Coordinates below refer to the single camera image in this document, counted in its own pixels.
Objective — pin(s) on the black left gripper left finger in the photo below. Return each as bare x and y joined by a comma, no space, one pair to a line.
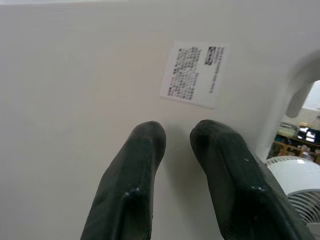
130,190

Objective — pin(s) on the white plastic children table top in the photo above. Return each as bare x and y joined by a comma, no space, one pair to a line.
75,75

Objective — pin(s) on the white printed paper label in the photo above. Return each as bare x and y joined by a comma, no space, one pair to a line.
192,72

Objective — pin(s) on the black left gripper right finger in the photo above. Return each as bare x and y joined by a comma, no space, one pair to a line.
240,190

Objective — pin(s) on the white floor fan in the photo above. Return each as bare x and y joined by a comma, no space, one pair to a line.
295,175

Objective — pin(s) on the wooden shelf with clutter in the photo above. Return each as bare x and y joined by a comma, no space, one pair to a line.
297,145

